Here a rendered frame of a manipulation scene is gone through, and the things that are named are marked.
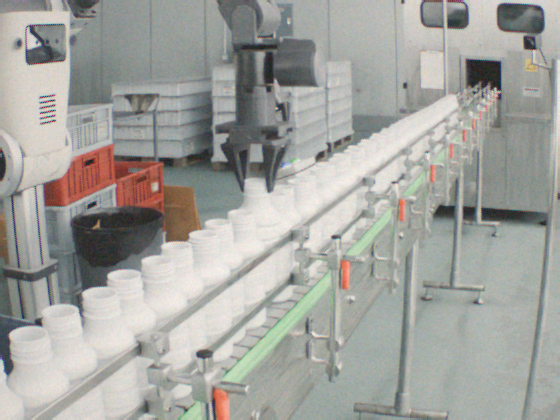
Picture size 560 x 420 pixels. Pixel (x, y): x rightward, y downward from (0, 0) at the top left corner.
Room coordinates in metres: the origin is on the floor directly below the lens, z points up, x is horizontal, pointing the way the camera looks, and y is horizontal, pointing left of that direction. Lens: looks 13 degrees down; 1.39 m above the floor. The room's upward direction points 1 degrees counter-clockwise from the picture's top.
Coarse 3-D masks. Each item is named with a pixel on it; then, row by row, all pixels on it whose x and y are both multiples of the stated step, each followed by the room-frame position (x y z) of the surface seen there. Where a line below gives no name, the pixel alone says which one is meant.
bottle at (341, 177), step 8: (328, 160) 1.42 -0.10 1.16; (336, 160) 1.44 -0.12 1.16; (344, 160) 1.41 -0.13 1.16; (336, 168) 1.41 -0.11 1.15; (344, 168) 1.41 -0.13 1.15; (336, 176) 1.40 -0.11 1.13; (344, 176) 1.41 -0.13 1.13; (344, 184) 1.40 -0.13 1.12; (344, 200) 1.40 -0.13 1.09; (344, 208) 1.40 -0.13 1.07; (344, 216) 1.40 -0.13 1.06; (344, 224) 1.40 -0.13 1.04; (344, 240) 1.40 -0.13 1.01
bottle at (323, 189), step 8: (312, 168) 1.32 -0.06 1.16; (320, 168) 1.33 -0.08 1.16; (328, 168) 1.32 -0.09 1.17; (320, 176) 1.29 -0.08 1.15; (328, 176) 1.30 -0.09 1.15; (320, 184) 1.29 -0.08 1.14; (328, 184) 1.30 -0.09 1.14; (320, 192) 1.29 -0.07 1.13; (328, 192) 1.29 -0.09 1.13; (328, 200) 1.29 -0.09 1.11; (336, 208) 1.31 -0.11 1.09; (328, 216) 1.29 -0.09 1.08; (328, 224) 1.29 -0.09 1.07; (328, 232) 1.29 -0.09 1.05; (328, 240) 1.29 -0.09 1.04
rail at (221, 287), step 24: (408, 144) 2.00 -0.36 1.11; (384, 192) 1.68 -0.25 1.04; (312, 216) 1.16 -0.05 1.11; (360, 216) 1.46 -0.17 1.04; (288, 240) 1.05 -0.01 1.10; (216, 288) 0.82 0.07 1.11; (192, 312) 0.75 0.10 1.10; (120, 360) 0.61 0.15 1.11; (192, 360) 0.75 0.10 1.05; (96, 384) 0.57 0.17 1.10; (48, 408) 0.50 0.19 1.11; (144, 408) 0.64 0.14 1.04
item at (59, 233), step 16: (96, 192) 3.61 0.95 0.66; (112, 192) 3.79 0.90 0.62; (48, 208) 3.28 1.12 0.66; (64, 208) 3.26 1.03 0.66; (80, 208) 3.43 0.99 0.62; (96, 208) 3.61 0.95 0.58; (48, 224) 3.29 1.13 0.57; (64, 224) 3.26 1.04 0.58; (48, 240) 3.29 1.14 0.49; (64, 240) 3.26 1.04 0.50
